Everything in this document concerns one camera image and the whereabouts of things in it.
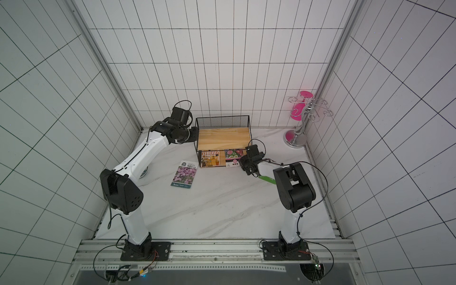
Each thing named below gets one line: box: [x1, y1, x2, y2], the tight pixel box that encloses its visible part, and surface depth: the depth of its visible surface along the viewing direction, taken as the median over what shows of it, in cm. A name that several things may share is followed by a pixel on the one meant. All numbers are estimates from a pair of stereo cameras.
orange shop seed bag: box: [200, 150, 221, 169], surface depth 105 cm
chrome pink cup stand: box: [284, 96, 334, 148], surface depth 103 cm
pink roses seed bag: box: [225, 149, 245, 168], surface depth 105 cm
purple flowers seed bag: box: [170, 160, 199, 189], surface depth 99 cm
